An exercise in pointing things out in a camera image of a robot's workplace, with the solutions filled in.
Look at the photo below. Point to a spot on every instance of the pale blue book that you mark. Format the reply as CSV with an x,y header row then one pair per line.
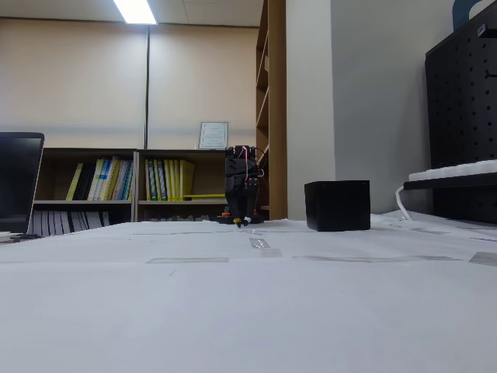
x,y
124,178

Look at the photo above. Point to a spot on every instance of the thin black wall pole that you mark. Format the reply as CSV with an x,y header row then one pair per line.
x,y
148,77

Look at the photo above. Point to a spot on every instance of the framed white certificate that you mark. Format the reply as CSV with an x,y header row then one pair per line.
x,y
213,136

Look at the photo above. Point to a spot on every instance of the low wooden bookshelf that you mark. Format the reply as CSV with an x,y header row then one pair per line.
x,y
174,153
89,150

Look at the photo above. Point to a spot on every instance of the black pegboard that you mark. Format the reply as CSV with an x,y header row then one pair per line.
x,y
458,97

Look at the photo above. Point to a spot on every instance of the blue rounded object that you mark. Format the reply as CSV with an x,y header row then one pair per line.
x,y
460,13

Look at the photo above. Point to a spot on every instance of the white paper table cover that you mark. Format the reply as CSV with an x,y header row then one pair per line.
x,y
248,311

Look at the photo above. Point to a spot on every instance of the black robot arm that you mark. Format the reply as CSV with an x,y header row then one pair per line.
x,y
235,161

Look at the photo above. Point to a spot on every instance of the black box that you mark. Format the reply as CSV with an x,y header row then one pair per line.
x,y
338,206

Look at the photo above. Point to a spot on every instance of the white binders row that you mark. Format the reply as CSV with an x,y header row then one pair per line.
x,y
58,223

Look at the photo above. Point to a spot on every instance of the flat yellow folder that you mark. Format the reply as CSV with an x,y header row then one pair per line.
x,y
204,196

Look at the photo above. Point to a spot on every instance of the green white binder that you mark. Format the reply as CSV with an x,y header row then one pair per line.
x,y
159,180

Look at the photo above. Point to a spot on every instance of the black book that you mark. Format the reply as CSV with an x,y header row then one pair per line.
x,y
84,186

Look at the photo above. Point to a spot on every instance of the black shelf ledge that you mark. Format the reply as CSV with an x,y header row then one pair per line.
x,y
446,185

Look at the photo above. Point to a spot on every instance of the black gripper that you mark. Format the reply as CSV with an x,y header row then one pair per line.
x,y
238,186

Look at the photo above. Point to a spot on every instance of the white yellow book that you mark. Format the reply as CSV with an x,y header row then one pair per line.
x,y
98,176

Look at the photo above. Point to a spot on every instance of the wide yellow binder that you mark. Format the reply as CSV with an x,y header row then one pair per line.
x,y
187,178

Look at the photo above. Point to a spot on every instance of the laptop screen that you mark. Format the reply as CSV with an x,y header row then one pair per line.
x,y
17,182

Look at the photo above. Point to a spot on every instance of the tall wooden bookshelf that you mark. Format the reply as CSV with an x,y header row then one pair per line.
x,y
277,58

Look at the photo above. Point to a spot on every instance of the ceiling light panel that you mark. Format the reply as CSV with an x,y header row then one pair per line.
x,y
134,11

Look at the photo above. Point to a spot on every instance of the thin yellow book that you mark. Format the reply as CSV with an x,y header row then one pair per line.
x,y
74,182

